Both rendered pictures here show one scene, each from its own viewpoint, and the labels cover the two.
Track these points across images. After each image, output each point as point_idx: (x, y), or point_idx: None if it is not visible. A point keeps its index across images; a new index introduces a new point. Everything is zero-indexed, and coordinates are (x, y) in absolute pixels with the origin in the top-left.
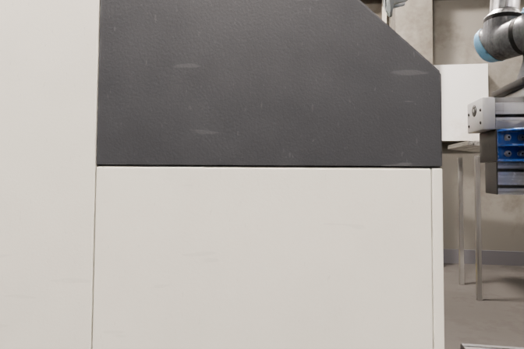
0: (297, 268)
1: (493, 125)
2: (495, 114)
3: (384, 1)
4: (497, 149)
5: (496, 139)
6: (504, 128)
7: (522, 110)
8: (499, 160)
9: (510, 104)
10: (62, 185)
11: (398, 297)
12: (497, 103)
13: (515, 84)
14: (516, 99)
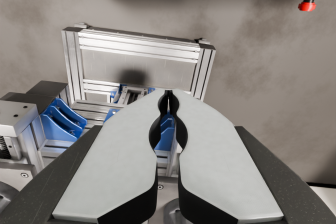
0: None
1: (175, 129)
2: (175, 139)
3: (194, 120)
4: (172, 116)
5: (174, 122)
6: (173, 135)
7: (171, 160)
8: (169, 110)
9: (173, 157)
10: None
11: None
12: (175, 148)
13: (170, 178)
14: (177, 168)
